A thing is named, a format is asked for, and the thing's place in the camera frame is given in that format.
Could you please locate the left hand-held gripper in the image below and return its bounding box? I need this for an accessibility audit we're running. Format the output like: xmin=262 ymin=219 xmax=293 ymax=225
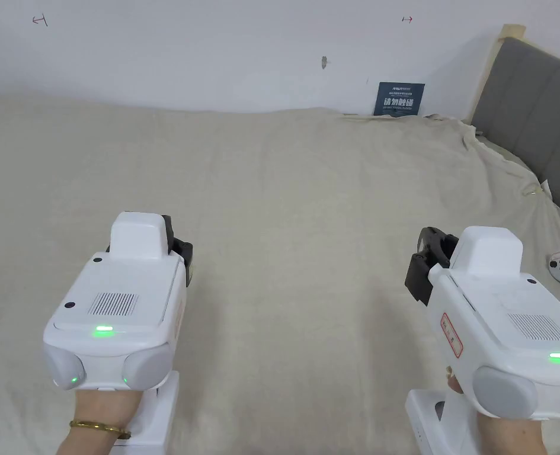
xmin=42 ymin=211 xmax=194 ymax=447

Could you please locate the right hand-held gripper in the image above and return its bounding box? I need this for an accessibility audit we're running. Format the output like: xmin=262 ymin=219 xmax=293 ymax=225
xmin=405 ymin=226 xmax=560 ymax=455

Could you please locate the person's left forearm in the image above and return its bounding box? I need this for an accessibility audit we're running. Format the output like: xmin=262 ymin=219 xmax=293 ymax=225
xmin=54 ymin=421 xmax=132 ymax=455

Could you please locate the person's left hand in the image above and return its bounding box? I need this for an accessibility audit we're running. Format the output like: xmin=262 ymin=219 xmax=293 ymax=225
xmin=69 ymin=386 xmax=144 ymax=434

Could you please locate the person's right hand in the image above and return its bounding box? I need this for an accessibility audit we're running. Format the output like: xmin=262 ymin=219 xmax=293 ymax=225
xmin=447 ymin=373 xmax=549 ymax=455

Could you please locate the dark blue sign card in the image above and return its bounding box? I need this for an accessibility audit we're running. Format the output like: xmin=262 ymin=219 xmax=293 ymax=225
xmin=373 ymin=82 xmax=426 ymax=117

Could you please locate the bed with beige sheet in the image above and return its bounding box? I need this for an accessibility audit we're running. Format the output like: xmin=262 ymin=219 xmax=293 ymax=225
xmin=0 ymin=89 xmax=560 ymax=455

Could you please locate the grey padded headboard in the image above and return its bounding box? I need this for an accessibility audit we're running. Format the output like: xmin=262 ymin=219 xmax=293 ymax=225
xmin=469 ymin=23 xmax=560 ymax=249

